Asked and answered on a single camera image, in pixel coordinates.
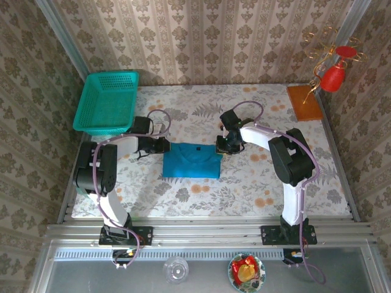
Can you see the blue t-shirt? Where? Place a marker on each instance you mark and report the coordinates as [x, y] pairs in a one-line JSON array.
[[192, 168]]

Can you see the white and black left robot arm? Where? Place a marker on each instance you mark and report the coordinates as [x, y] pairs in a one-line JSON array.
[[97, 171]]

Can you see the floral tablecloth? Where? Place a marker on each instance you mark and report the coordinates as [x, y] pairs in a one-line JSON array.
[[214, 201]]

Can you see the teal plastic basket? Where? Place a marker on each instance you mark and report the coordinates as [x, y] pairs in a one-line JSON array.
[[104, 103]]

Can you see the orange wooden stand base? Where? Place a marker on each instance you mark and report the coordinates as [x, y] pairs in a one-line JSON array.
[[305, 103]]

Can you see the pale green round coaster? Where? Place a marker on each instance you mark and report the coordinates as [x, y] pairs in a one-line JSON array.
[[81, 191]]

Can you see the red foil candy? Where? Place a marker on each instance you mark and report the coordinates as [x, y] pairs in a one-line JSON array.
[[249, 261]]

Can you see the red goblet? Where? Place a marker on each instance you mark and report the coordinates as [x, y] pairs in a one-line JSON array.
[[331, 81]]

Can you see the black controller board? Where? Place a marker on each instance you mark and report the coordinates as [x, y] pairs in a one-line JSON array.
[[122, 254], [288, 254]]

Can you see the yellow wrapped candy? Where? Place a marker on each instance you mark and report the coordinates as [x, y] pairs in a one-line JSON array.
[[246, 273]]

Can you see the clear glass cup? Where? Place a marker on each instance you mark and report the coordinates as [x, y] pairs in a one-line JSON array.
[[175, 270]]

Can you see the red and gold ornament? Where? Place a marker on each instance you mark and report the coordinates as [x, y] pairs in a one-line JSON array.
[[323, 50]]

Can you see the leaf patterned bowl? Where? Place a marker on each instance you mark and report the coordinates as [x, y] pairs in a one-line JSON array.
[[261, 274]]

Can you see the aluminium front rail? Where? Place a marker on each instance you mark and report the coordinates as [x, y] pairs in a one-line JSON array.
[[207, 232]]

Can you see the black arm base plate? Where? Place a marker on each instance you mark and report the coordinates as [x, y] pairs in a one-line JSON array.
[[143, 236], [268, 236]]

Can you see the aluminium corner post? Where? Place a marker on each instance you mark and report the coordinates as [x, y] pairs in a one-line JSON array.
[[62, 36], [355, 18]]

